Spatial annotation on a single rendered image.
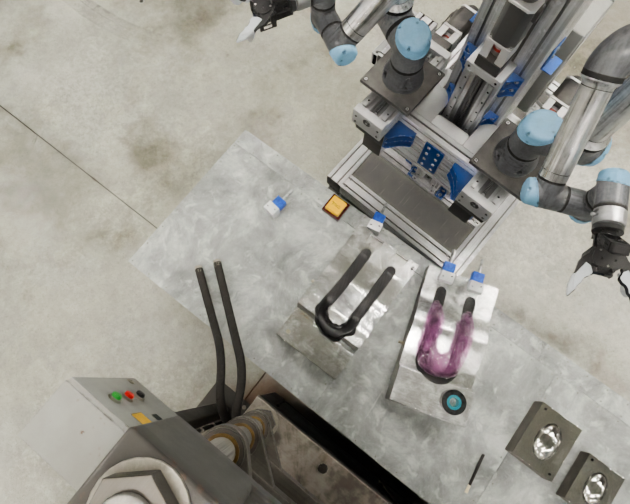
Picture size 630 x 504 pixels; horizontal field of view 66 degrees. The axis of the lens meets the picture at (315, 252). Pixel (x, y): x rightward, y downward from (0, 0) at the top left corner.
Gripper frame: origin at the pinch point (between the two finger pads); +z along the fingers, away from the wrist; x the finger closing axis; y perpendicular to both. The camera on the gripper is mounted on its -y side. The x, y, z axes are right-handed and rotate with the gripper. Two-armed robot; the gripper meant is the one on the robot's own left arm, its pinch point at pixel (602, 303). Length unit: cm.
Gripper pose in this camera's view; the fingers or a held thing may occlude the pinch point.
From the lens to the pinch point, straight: 132.1
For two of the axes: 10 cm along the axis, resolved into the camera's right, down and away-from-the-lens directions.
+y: 1.4, 2.9, 9.5
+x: -9.6, -2.2, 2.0
